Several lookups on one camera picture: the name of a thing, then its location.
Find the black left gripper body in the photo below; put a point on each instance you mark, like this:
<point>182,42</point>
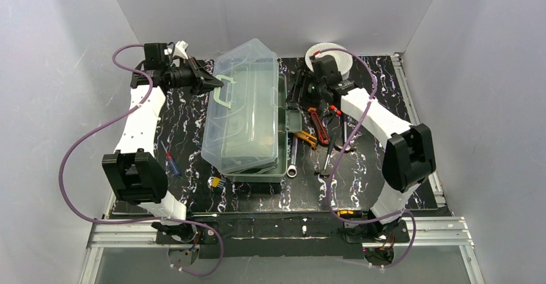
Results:
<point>196,75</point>

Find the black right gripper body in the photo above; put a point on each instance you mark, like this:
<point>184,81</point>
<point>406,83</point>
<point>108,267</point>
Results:
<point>302,89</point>

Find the orange utility knife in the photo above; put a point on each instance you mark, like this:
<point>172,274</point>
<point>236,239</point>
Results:
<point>308,138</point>

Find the red black utility knife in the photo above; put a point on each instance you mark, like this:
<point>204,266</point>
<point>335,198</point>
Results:
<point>321,131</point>

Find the green handled screwdriver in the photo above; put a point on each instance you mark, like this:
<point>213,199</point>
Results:
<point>322,172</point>

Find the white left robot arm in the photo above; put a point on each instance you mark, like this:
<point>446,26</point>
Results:
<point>133,173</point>

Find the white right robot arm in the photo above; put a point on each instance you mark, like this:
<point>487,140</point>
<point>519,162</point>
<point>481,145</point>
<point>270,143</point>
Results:
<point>409,156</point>

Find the white filament spool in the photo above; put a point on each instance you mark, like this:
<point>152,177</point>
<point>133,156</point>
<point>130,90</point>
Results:
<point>344,61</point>

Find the silver combination wrench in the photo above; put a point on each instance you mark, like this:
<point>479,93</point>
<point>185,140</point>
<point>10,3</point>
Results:
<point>292,168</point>

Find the black marbled table mat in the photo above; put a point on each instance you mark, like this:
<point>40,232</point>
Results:
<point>357,182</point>

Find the small yellow bit holder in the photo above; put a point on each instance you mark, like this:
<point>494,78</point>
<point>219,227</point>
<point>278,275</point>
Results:
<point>215,183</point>

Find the yellow black screwdriver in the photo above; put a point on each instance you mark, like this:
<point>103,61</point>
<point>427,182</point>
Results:
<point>350,214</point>

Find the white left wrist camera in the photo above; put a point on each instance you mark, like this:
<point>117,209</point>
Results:
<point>176,50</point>

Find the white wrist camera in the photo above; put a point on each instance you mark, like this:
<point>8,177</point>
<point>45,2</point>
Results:
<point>310,58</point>
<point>176,50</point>

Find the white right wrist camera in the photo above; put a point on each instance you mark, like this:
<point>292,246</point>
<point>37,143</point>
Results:
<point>310,58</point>

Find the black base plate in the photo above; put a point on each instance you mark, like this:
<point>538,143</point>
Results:
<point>279,234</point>

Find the aluminium frame rail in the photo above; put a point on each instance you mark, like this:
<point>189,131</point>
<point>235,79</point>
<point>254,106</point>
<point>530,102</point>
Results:
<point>442,252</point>

